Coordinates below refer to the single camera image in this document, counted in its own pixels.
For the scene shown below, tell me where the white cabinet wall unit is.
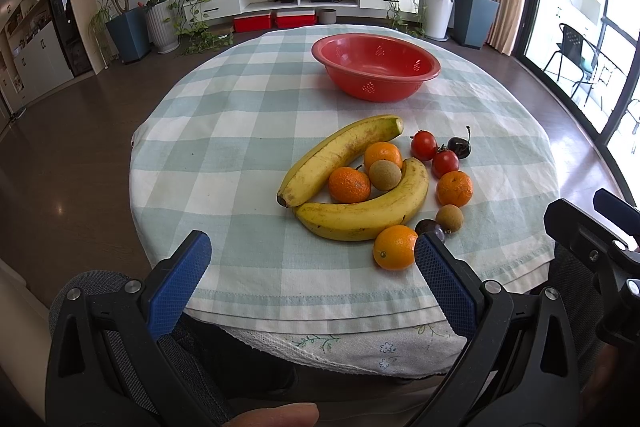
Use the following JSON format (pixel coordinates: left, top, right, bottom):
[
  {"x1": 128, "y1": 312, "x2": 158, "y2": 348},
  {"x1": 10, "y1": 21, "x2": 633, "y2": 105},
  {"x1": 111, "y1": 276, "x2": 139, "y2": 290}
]
[{"x1": 1, "y1": 0, "x2": 73, "y2": 114}]

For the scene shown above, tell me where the tan longan fruit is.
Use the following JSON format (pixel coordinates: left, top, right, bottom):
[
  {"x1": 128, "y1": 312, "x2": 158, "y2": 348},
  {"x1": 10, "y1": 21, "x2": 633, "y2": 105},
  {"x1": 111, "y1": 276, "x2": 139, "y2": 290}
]
[
  {"x1": 435, "y1": 205, "x2": 464, "y2": 234},
  {"x1": 368, "y1": 159, "x2": 402, "y2": 192}
]

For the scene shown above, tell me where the black balcony chair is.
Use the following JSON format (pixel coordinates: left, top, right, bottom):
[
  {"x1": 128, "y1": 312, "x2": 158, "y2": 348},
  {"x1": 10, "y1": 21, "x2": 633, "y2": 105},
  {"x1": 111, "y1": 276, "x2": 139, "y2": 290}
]
[{"x1": 542, "y1": 23, "x2": 623, "y2": 101}]

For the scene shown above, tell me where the long banana cut tip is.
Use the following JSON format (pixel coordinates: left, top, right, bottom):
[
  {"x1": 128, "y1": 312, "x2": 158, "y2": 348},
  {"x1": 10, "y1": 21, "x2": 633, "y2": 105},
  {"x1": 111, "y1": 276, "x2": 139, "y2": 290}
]
[{"x1": 276, "y1": 115, "x2": 404, "y2": 208}]

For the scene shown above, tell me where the right red storage box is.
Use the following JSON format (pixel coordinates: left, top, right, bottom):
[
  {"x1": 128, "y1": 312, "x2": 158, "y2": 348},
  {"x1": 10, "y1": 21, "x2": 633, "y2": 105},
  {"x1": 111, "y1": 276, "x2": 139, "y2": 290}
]
[{"x1": 274, "y1": 10, "x2": 317, "y2": 29}]

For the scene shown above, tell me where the red plastic colander bowl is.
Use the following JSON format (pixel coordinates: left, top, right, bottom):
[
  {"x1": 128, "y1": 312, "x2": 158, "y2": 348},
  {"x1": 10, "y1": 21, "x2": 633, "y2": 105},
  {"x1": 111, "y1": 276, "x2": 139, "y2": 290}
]
[{"x1": 311, "y1": 32, "x2": 440, "y2": 103}]

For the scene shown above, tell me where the dark plum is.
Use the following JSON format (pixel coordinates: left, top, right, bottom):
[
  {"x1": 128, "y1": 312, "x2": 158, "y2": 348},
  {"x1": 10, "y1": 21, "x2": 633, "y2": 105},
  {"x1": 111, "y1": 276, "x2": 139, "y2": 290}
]
[{"x1": 414, "y1": 219, "x2": 446, "y2": 243}]

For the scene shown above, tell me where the bumpy mandarin with stem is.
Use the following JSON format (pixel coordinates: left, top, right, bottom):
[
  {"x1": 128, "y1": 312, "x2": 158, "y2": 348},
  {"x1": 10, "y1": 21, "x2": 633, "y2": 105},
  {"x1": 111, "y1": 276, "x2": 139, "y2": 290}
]
[{"x1": 328, "y1": 167, "x2": 371, "y2": 204}]

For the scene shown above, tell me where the red storage box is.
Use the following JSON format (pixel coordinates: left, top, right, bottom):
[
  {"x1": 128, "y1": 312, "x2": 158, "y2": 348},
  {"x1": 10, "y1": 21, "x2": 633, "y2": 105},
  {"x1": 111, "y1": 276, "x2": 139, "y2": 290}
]
[
  {"x1": 233, "y1": 12, "x2": 272, "y2": 32},
  {"x1": 274, "y1": 10, "x2": 317, "y2": 29}
]

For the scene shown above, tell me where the smooth orange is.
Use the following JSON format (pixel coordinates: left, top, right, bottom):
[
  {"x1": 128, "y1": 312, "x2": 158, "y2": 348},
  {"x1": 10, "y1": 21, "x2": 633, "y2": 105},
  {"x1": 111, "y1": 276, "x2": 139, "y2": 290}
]
[{"x1": 362, "y1": 142, "x2": 404, "y2": 172}]

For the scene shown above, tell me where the trailing pothos plant left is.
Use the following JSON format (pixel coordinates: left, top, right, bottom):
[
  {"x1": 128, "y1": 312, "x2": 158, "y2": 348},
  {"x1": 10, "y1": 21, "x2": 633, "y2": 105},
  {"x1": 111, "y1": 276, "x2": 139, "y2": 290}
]
[{"x1": 171, "y1": 0, "x2": 233, "y2": 55}]

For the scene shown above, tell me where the left red storage box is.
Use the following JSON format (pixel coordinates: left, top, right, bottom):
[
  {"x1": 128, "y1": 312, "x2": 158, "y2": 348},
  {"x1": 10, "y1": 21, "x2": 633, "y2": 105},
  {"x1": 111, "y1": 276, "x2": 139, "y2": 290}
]
[{"x1": 233, "y1": 12, "x2": 272, "y2": 32}]

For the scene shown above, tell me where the red tomato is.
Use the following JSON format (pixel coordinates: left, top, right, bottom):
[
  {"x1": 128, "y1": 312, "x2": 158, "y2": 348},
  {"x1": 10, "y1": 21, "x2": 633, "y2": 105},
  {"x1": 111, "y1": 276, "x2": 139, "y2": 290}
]
[
  {"x1": 432, "y1": 146, "x2": 460, "y2": 179},
  {"x1": 411, "y1": 130, "x2": 438, "y2": 161}
]

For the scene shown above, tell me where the plant in white ribbed pot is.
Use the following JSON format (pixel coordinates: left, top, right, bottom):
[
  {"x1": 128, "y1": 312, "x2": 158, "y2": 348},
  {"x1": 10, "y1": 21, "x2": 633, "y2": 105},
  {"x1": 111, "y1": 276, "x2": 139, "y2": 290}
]
[{"x1": 143, "y1": 0, "x2": 179, "y2": 54}]

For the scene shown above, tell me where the checkered green white tablecloth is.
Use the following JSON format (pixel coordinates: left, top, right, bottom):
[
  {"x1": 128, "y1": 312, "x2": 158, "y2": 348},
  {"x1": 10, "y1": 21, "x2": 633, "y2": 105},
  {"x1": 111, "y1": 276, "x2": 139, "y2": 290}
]
[{"x1": 128, "y1": 24, "x2": 561, "y2": 336}]

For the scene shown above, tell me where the mandarin orange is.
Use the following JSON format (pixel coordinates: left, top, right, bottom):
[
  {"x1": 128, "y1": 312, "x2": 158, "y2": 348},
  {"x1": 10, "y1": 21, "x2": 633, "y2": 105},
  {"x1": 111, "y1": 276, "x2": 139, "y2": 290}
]
[{"x1": 436, "y1": 170, "x2": 474, "y2": 207}]

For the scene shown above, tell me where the curved yellow banana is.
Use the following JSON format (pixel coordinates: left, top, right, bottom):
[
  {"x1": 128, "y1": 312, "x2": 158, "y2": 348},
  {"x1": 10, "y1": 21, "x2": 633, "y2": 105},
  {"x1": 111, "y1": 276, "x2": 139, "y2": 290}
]
[{"x1": 293, "y1": 158, "x2": 430, "y2": 242}]

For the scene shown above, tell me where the dark cherry with stem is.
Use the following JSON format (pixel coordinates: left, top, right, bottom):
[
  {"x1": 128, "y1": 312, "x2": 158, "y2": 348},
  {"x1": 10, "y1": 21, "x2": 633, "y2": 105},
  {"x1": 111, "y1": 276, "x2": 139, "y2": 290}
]
[{"x1": 447, "y1": 126, "x2": 472, "y2": 159}]

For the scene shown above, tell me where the person's left hand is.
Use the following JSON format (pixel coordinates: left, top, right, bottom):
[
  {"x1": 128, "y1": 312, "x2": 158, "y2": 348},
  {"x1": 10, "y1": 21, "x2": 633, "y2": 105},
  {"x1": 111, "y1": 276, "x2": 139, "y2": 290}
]
[{"x1": 226, "y1": 402, "x2": 320, "y2": 427}]

